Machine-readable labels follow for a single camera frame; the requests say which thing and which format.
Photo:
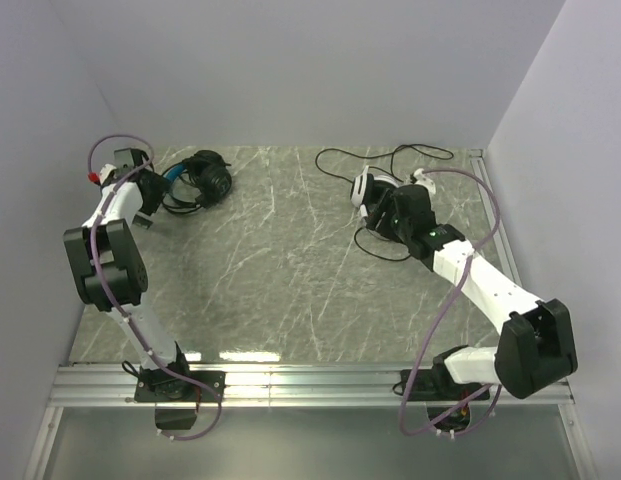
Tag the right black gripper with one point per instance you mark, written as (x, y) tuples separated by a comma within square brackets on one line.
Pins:
[(380, 211)]

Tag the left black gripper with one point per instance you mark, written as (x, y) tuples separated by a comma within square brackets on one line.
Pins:
[(153, 185)]

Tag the black blue headphones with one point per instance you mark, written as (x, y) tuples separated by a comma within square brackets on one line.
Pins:
[(207, 172)]

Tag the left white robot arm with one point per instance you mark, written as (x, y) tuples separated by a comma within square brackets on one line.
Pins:
[(110, 275)]

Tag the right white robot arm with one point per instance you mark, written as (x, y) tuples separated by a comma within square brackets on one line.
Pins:
[(536, 345)]

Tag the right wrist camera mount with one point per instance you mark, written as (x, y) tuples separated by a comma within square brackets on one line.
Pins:
[(419, 178)]

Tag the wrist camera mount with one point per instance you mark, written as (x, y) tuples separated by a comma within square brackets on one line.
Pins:
[(106, 176), (419, 178)]

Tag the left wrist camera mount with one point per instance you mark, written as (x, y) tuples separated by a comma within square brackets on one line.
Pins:
[(106, 176)]

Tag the aluminium right side rail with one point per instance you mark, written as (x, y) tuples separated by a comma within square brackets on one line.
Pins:
[(478, 219)]

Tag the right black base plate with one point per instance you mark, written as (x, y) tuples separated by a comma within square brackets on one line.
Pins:
[(415, 385)]

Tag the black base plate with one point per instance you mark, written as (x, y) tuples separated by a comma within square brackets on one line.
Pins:
[(210, 384), (415, 385)]

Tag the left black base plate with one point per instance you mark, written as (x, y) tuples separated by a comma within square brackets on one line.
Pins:
[(210, 384)]

